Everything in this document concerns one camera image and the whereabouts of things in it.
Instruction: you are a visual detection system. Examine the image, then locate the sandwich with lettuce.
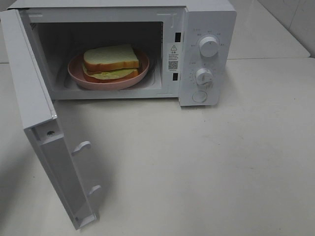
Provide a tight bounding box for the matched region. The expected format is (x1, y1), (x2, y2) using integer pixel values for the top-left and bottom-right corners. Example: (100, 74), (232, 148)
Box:
(82, 44), (140, 83)

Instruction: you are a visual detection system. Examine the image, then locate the white upper microwave knob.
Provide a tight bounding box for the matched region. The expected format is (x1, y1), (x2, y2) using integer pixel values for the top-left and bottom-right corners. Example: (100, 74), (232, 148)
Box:
(199, 35), (219, 58)

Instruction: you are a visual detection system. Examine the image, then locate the pink round plate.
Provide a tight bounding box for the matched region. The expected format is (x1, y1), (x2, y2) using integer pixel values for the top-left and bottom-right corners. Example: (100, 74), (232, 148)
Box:
(68, 49), (150, 90)

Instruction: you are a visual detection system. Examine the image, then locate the white microwave knob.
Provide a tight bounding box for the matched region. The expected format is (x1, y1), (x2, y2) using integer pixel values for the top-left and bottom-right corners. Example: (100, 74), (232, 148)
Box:
(199, 35), (219, 58)
(195, 68), (213, 86)

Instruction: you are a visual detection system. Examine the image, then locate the white lower microwave knob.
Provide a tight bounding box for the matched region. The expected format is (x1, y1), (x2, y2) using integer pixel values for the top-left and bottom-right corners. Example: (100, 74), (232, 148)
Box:
(195, 68), (213, 86)

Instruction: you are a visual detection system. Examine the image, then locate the white microwave oven body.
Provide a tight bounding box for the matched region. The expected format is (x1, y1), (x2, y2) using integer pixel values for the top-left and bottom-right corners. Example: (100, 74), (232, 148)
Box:
(0, 0), (237, 106)

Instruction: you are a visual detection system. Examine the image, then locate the white microwave door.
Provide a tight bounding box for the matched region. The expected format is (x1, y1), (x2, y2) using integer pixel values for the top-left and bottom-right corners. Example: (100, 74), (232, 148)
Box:
(0, 9), (96, 229)

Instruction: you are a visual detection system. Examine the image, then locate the round white door button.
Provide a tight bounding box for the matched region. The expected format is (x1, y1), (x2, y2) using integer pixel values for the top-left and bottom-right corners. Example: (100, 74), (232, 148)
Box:
(192, 91), (207, 103)

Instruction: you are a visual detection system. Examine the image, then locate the glass microwave turntable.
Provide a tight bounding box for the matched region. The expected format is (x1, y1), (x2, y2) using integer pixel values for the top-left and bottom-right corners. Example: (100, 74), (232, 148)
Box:
(55, 58), (161, 90)

